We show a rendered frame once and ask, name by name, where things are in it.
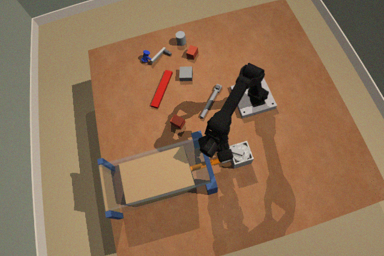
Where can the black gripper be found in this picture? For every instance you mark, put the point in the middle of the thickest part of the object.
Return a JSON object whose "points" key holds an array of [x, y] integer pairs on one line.
{"points": [[224, 151]]}

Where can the crank handle with blue knob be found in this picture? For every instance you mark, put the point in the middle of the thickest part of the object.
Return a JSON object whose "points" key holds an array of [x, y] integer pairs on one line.
{"points": [[146, 55]]}

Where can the red rectangular bar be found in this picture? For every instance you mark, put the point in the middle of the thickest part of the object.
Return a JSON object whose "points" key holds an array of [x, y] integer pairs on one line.
{"points": [[161, 89]]}

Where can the grey cylinder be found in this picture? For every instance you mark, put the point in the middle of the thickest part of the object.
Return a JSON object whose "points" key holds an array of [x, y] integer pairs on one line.
{"points": [[180, 38]]}

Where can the red cube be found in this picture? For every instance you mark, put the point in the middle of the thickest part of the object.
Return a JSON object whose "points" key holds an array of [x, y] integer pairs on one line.
{"points": [[192, 52], [177, 121]]}

